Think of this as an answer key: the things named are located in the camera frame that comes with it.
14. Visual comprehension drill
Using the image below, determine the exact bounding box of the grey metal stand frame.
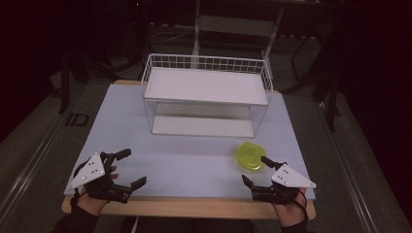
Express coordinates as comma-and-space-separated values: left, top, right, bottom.
190, 0, 288, 67

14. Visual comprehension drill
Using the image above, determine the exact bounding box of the wooden table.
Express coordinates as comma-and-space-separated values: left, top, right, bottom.
60, 79, 317, 221

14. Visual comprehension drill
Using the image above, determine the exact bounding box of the person's right hand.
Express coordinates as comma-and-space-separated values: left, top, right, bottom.
272, 187, 308, 228

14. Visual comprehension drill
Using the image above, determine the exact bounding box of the person's left hand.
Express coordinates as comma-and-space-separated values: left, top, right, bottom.
76, 165, 120, 217

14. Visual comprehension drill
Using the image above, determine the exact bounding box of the yellow-green plastic bowl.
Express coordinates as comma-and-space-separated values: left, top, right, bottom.
235, 141, 268, 174

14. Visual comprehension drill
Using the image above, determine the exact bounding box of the black stand leg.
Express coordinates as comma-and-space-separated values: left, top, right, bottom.
57, 48, 73, 116
325, 73, 342, 132

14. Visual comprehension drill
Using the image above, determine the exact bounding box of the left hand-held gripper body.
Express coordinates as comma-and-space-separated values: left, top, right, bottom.
66, 150, 134, 205

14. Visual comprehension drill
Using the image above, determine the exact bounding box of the pale blue table board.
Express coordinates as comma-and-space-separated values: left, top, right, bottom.
63, 83, 316, 201

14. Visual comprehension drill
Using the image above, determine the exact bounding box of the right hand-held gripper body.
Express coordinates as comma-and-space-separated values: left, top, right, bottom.
251, 161, 318, 206

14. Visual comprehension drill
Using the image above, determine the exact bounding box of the white wire shelf rack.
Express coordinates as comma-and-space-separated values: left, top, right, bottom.
140, 52, 275, 140

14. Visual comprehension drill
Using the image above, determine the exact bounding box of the metal floor rail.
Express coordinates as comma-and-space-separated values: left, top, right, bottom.
0, 103, 77, 216
314, 101, 372, 233

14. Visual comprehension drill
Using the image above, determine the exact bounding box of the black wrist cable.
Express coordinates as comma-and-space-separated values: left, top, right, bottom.
292, 188, 309, 221

